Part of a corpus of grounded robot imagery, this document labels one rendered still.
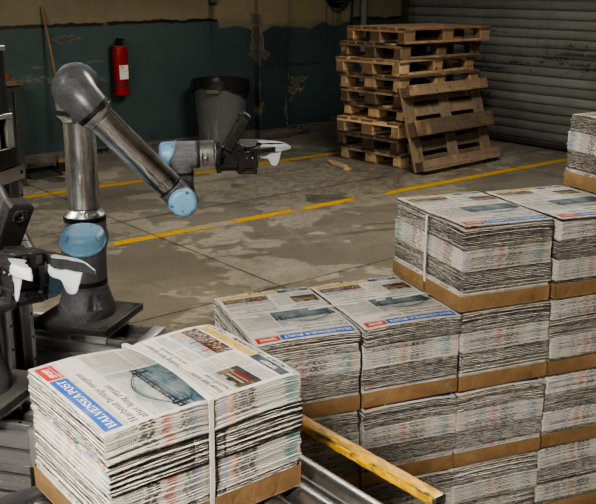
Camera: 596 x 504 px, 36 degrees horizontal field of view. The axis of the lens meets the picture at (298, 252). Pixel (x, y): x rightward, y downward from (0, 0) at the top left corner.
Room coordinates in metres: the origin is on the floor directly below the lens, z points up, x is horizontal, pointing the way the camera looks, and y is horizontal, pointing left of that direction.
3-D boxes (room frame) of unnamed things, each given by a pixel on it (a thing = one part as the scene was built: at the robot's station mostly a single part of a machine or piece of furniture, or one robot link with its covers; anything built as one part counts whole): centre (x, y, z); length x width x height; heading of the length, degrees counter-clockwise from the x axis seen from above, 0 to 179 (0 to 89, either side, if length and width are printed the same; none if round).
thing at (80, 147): (2.43, 0.59, 1.19); 0.15 x 0.12 x 0.55; 10
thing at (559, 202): (2.58, -0.76, 1.06); 0.37 x 0.28 x 0.01; 23
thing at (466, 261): (2.48, -0.49, 0.95); 0.38 x 0.29 x 0.23; 22
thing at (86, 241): (2.30, 0.57, 0.98); 0.13 x 0.12 x 0.14; 10
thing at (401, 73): (9.19, -1.13, 0.65); 1.33 x 0.94 x 1.30; 133
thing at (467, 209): (2.49, -0.49, 1.06); 0.37 x 0.29 x 0.01; 22
